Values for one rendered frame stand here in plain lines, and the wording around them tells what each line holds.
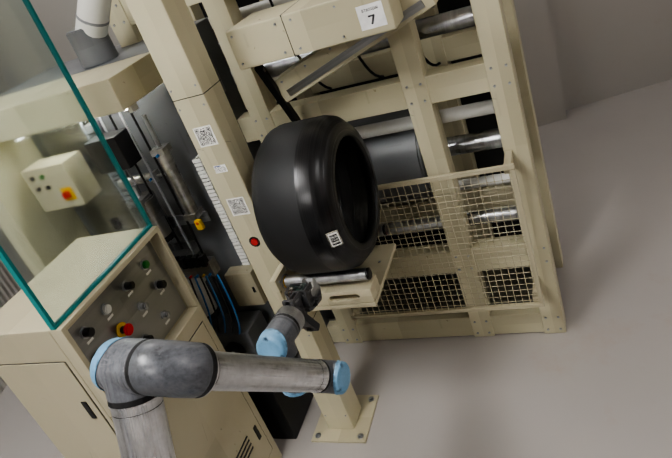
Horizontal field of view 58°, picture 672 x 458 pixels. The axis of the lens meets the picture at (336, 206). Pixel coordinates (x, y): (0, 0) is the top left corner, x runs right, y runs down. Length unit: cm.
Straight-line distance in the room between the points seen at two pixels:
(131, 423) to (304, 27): 137
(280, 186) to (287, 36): 55
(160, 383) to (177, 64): 113
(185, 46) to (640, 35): 390
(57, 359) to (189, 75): 98
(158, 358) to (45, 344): 79
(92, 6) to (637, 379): 261
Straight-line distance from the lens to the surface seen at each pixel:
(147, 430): 143
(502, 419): 277
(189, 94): 212
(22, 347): 213
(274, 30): 220
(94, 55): 262
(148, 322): 229
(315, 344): 257
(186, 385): 131
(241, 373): 141
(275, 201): 197
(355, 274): 216
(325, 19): 212
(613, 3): 514
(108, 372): 139
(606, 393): 282
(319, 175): 193
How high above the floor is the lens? 209
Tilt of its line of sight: 26 degrees down
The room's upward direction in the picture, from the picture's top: 21 degrees counter-clockwise
